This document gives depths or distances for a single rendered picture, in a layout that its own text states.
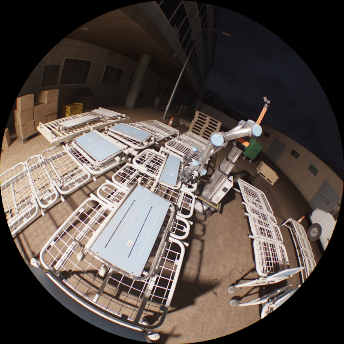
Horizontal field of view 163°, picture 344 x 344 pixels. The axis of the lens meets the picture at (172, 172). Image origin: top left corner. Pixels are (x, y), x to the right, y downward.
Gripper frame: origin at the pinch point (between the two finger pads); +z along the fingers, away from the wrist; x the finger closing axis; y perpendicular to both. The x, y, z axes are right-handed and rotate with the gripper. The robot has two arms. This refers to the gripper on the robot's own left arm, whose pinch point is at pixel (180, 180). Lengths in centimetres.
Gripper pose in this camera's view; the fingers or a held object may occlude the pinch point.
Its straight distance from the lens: 144.7
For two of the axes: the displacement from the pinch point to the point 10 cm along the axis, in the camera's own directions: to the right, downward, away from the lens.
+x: 8.4, 5.1, 1.8
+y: -1.5, 5.3, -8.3
